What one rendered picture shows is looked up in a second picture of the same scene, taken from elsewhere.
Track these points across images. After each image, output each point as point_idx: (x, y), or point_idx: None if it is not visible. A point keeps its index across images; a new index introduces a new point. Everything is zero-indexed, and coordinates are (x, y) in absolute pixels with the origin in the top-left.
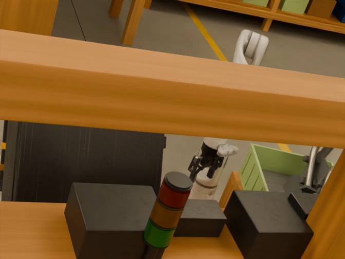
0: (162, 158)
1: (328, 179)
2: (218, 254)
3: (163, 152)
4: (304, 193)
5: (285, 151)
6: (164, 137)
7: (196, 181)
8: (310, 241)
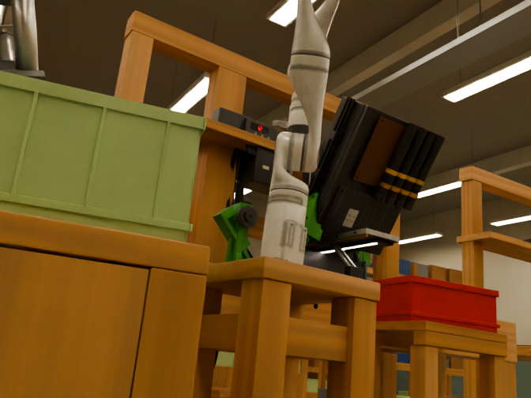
0: (326, 144)
1: (243, 103)
2: None
3: (328, 140)
4: (243, 115)
5: (68, 87)
6: (329, 128)
7: None
8: None
